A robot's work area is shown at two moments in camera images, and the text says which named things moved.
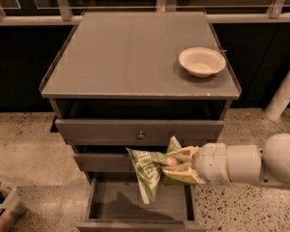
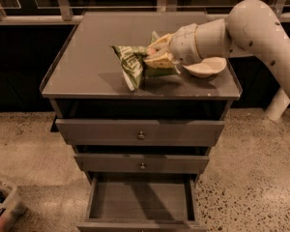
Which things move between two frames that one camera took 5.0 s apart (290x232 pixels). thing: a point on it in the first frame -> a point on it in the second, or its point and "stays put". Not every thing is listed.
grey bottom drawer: x=114 y=203 stays put
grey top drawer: x=139 y=131 stays put
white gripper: x=210 y=163 -> x=184 y=44
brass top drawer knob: x=140 y=136 stays put
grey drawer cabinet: x=136 y=79 stays put
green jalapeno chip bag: x=148 y=167 -> x=134 y=67
